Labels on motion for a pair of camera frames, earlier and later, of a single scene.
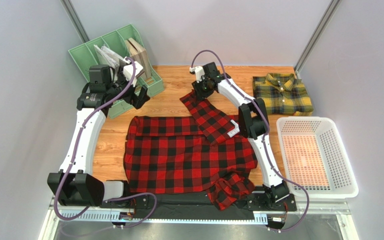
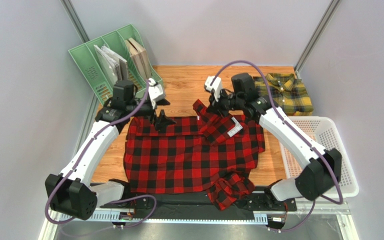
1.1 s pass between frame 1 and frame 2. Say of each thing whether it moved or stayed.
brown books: stayed
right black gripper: moved
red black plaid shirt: stayed
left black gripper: moved
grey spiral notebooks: stayed
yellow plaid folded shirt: stayed
